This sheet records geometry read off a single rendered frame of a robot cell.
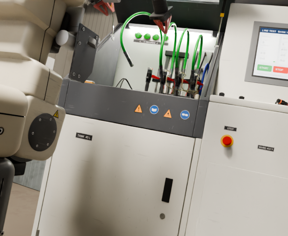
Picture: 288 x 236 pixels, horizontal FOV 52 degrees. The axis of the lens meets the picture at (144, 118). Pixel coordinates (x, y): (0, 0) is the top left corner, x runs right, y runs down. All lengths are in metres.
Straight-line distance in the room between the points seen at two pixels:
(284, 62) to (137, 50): 0.89
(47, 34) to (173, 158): 0.72
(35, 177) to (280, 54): 2.45
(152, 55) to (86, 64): 1.05
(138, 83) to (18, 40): 1.17
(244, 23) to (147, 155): 0.88
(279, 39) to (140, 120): 0.82
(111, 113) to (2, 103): 0.87
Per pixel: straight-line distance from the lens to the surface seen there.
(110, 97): 1.36
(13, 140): 0.55
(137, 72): 1.92
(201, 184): 1.27
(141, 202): 1.32
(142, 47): 1.96
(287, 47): 1.66
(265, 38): 1.67
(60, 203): 1.48
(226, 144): 1.22
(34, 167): 3.18
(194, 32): 1.90
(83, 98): 1.42
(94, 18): 4.64
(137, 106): 1.32
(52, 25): 0.88
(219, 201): 1.27
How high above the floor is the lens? 0.78
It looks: 2 degrees up
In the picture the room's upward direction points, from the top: 11 degrees clockwise
